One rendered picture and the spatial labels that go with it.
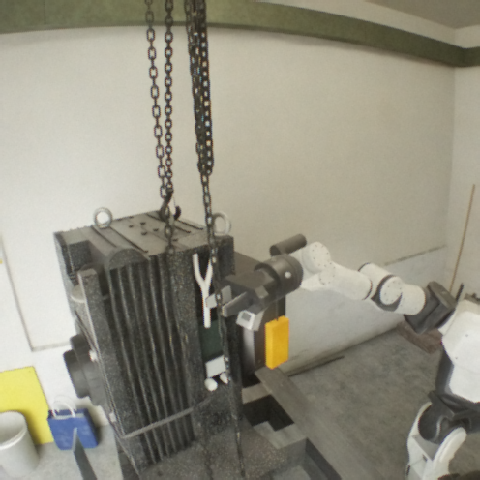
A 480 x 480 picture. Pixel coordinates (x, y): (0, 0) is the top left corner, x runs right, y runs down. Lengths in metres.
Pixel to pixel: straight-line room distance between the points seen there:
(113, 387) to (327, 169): 2.09
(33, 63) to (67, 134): 0.43
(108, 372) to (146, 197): 1.32
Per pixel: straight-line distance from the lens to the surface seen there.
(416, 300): 1.09
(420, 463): 1.60
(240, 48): 2.31
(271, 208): 2.40
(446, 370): 1.21
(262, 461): 1.26
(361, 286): 0.93
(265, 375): 1.95
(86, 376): 1.04
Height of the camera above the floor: 1.91
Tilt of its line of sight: 18 degrees down
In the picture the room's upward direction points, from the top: 3 degrees counter-clockwise
